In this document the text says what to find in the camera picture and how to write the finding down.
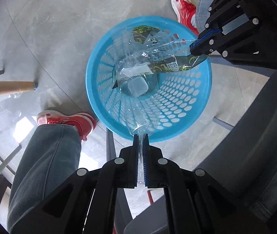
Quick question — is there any pale square plastic piece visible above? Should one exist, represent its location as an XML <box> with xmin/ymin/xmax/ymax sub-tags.
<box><xmin>128</xmin><ymin>76</ymin><xmax>149</xmax><ymax>96</ymax></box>

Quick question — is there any person's left leg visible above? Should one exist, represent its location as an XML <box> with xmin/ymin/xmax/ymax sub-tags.
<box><xmin>8</xmin><ymin>123</ymin><xmax>83</xmax><ymax>234</ymax></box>

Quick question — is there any person's right leg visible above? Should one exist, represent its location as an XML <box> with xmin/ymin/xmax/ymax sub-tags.
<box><xmin>194</xmin><ymin>0</ymin><xmax>218</xmax><ymax>30</ymax></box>

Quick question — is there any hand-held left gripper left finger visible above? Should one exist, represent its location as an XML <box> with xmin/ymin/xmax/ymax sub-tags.
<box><xmin>19</xmin><ymin>134</ymin><xmax>139</xmax><ymax>234</ymax></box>

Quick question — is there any clear wrapper with green print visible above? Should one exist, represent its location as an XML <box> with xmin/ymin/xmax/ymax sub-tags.
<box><xmin>110</xmin><ymin>25</ymin><xmax>208</xmax><ymax>188</ymax></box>

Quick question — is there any wooden chair leg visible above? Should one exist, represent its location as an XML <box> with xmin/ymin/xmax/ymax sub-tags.
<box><xmin>0</xmin><ymin>81</ymin><xmax>36</xmax><ymax>100</ymax></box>

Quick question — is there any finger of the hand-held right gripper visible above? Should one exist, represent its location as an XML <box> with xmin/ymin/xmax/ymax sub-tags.
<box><xmin>190</xmin><ymin>35</ymin><xmax>261</xmax><ymax>60</ymax></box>
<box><xmin>199</xmin><ymin>0</ymin><xmax>261</xmax><ymax>41</ymax></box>

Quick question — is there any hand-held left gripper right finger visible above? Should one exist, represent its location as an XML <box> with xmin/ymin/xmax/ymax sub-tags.
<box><xmin>143</xmin><ymin>134</ymin><xmax>272</xmax><ymax>234</ymax></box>

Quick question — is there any person's leg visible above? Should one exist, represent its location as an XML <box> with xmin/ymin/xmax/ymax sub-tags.
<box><xmin>8</xmin><ymin>123</ymin><xmax>83</xmax><ymax>234</ymax></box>
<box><xmin>194</xmin><ymin>0</ymin><xmax>218</xmax><ymax>30</ymax></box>

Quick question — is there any blue plastic basket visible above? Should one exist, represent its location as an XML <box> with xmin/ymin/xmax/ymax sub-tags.
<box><xmin>86</xmin><ymin>16</ymin><xmax>212</xmax><ymax>144</ymax></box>

